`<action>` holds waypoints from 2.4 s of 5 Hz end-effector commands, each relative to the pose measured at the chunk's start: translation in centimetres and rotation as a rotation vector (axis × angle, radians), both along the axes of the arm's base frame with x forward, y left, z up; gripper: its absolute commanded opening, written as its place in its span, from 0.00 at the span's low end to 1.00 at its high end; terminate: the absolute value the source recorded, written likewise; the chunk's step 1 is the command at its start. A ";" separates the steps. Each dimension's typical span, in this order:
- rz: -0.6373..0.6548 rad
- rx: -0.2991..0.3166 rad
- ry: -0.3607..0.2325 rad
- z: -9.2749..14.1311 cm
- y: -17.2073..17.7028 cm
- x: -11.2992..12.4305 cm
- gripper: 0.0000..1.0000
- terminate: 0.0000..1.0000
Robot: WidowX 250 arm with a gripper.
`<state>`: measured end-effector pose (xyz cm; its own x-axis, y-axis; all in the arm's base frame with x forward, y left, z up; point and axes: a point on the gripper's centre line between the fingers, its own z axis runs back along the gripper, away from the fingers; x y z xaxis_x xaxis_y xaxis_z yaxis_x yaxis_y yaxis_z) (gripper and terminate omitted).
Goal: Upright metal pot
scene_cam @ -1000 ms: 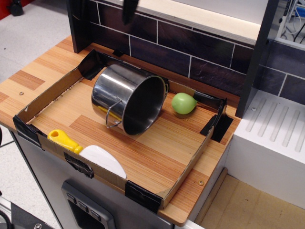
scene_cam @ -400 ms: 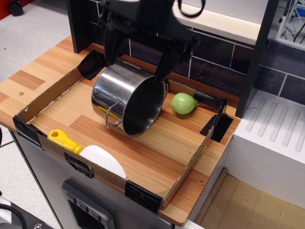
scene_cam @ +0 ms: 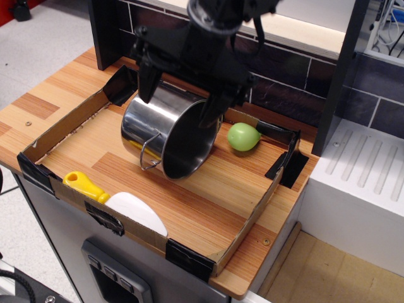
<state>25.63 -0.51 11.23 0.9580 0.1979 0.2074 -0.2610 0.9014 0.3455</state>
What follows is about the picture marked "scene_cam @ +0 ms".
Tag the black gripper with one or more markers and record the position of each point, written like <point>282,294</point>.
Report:
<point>196,57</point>

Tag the stainless steel pot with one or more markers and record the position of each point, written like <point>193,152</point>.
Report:
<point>165,134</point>

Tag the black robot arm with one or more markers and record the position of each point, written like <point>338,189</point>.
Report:
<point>225,18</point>

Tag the cardboard fence with black tape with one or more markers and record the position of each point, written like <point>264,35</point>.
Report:
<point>207,215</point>

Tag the green plastic pear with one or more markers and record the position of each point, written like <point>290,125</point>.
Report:
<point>243,137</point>

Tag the black object on floor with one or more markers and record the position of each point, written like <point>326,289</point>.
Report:
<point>21,11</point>

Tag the white toy sink drainboard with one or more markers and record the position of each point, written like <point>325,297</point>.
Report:
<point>354,196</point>

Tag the grey oven control panel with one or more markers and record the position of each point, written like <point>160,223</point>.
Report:
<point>115,282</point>

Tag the yellow handled white spatula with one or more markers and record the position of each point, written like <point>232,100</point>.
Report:
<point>124,203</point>

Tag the dark shelf post right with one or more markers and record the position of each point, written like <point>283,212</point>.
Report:
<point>343,63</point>

